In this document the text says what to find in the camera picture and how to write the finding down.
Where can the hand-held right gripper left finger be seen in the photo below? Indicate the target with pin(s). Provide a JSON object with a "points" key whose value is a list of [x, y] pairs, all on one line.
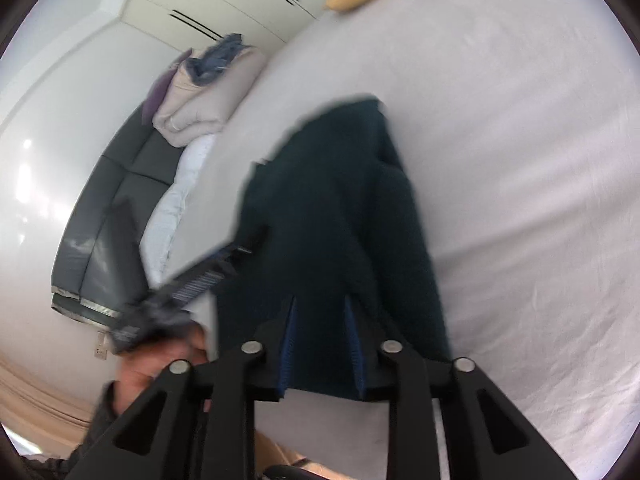
{"points": [[289, 350]]}

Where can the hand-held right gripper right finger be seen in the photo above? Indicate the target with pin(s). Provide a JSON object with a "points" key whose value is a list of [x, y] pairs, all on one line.
{"points": [[354, 350]]}

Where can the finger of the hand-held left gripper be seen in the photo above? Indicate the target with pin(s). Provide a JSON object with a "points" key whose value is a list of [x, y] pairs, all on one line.
{"points": [[127, 250], [210, 272]]}

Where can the dark green knit top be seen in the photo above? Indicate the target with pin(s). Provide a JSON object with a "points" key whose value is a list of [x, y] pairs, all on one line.
{"points": [[330, 210]]}

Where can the person's left hand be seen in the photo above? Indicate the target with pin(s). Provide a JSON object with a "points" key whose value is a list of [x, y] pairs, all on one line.
{"points": [[150, 365]]}

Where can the white quilted mattress pad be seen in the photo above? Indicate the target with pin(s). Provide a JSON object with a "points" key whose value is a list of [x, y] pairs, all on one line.
{"points": [[170, 210]]}

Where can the purple pillow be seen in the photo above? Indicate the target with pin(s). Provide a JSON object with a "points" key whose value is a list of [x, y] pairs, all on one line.
{"points": [[157, 97]]}

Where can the folded beige duvet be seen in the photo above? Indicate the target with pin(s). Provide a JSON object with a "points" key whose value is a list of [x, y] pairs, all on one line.
{"points": [[200, 105]]}

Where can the blue crumpled cloth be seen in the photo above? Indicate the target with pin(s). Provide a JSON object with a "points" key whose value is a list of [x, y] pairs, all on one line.
{"points": [[215, 60]]}

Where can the white-sheeted bed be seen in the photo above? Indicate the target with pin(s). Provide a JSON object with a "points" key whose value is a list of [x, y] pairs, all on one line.
{"points": [[500, 185]]}

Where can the white wall outlet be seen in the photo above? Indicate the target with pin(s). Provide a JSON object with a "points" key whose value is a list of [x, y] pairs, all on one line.
{"points": [[101, 347]]}

